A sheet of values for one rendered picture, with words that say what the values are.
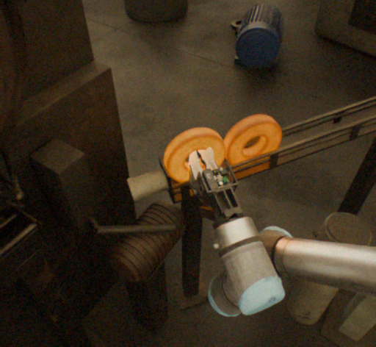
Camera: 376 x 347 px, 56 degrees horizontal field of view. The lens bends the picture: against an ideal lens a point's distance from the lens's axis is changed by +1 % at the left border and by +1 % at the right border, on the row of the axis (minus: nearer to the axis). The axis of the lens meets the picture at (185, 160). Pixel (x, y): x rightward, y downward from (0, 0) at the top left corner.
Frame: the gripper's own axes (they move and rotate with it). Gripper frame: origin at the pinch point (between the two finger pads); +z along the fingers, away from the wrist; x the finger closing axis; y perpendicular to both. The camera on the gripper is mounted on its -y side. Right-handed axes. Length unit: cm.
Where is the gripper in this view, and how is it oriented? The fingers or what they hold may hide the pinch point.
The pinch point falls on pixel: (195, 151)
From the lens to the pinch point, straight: 84.1
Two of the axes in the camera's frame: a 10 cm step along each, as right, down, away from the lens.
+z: -3.4, -8.3, 4.4
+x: -9.4, 2.5, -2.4
